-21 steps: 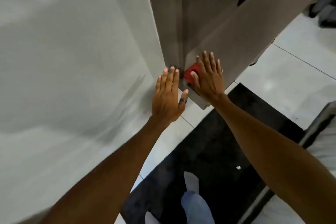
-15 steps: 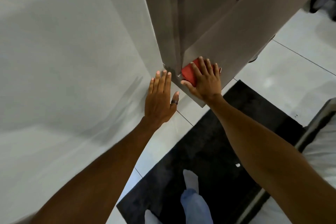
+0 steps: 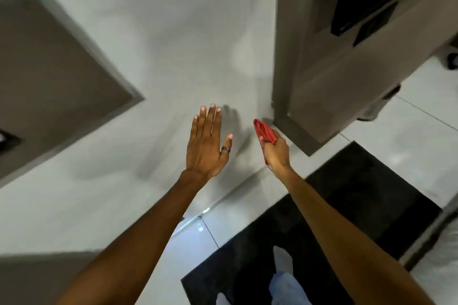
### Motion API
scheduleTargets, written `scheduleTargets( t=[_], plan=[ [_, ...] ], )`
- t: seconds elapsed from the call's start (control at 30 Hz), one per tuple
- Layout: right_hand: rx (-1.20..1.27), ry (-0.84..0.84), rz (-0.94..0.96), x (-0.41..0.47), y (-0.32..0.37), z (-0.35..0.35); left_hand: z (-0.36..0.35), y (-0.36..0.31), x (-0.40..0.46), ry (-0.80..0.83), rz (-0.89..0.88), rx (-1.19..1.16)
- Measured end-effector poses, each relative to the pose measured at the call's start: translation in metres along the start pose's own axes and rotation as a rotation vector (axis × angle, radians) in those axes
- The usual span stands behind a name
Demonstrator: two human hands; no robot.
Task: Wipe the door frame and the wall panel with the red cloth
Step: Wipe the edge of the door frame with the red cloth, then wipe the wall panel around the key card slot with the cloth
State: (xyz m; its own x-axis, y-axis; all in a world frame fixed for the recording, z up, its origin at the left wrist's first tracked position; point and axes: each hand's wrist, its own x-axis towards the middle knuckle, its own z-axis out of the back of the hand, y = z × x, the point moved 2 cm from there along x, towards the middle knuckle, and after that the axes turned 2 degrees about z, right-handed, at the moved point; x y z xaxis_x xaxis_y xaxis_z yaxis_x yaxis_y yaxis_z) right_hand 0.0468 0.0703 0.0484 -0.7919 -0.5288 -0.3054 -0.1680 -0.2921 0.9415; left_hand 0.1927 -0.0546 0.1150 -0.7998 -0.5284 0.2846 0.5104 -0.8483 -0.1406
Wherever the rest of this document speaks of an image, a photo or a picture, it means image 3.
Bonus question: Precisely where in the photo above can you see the red cloth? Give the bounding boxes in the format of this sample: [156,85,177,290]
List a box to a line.
[253,119,278,167]

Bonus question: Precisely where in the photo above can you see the light blue trousers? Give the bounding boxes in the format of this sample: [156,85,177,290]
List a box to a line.
[216,246,312,305]

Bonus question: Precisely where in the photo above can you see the grey panel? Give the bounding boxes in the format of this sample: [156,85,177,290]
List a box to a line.
[0,249,105,305]

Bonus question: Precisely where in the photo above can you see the person's right hand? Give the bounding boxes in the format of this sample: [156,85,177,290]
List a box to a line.
[260,130,291,173]

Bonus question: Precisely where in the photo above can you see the person's left forearm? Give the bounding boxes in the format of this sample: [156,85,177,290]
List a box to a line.
[55,169,215,305]

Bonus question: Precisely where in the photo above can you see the grey-brown cabinet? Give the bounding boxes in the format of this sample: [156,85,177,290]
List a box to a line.
[271,0,458,157]

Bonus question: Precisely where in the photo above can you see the person's left hand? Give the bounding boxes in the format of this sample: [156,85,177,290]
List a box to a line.
[185,103,233,179]

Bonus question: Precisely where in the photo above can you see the black floor mat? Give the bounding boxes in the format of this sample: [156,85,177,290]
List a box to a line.
[181,141,443,305]

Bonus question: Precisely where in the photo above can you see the person's right forearm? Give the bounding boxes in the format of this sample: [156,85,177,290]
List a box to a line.
[270,165,437,305]

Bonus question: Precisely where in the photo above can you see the brown wooden panel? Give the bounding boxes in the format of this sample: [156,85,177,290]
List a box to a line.
[0,0,145,188]

